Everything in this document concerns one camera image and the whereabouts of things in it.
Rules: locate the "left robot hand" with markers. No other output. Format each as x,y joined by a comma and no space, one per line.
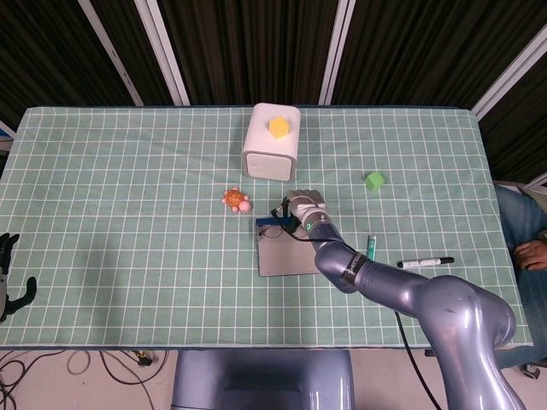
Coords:
3,290

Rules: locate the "white cube cabinet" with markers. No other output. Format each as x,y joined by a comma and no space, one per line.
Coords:
258,141

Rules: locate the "white blue board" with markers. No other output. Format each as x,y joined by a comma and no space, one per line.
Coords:
5,132

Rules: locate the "black pleated curtain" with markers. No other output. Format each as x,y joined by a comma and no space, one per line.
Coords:
256,42

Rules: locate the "white marker black cap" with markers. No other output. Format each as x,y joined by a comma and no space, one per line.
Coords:
423,262

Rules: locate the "thin metal eyeglasses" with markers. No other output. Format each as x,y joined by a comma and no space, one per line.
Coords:
271,232

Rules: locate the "green foam cube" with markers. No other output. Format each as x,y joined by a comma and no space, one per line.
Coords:
374,181

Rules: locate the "blue pencil case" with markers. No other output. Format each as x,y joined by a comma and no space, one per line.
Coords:
282,260

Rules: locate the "green checked tablecloth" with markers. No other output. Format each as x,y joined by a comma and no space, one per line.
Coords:
128,213

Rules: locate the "person's leg in jeans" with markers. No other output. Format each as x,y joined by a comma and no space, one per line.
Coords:
513,213

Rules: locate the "green marker red cap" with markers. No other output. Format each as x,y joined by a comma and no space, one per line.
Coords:
372,247

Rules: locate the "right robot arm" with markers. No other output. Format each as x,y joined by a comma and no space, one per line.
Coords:
427,294

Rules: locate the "blue-grey robot torso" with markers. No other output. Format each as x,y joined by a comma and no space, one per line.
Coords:
256,376

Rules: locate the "white frame post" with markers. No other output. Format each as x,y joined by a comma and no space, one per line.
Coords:
164,51
110,51
337,51
513,79

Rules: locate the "pink orange turtle toy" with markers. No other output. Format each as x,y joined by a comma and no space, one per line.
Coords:
234,198

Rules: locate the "bystander's bare hand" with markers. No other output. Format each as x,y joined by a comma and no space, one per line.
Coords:
534,256

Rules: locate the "yellow black plug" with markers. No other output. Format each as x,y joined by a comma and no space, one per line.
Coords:
144,360

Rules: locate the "yellow foam cube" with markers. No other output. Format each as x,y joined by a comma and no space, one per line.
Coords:
279,128

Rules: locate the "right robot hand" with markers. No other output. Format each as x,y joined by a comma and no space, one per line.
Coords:
307,203

